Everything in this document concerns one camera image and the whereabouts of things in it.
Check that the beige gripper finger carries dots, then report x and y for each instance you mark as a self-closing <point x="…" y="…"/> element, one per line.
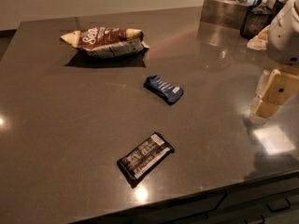
<point x="282" y="85"/>
<point x="262" y="109"/>

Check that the black chocolate rxbar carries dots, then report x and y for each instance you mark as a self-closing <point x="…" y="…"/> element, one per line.
<point x="144" y="158"/>

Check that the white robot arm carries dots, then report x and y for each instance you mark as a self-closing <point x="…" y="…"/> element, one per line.
<point x="281" y="41"/>

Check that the blue blueberry rxbar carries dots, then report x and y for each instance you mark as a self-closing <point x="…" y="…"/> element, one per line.
<point x="168" y="92"/>

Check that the beige packet near cup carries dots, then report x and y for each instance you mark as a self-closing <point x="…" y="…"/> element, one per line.
<point x="259" y="41"/>

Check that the black mesh utensil cup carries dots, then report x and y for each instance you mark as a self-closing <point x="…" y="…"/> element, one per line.
<point x="253" y="23"/>

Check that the steel raised counter box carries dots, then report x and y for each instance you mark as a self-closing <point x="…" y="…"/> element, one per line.
<point x="226" y="13"/>

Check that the brown white chip bag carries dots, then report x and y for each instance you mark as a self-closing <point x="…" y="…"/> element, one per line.
<point x="107" y="42"/>

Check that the cabinet drawer with black handle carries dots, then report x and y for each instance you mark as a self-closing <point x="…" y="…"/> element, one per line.
<point x="249" y="205"/>

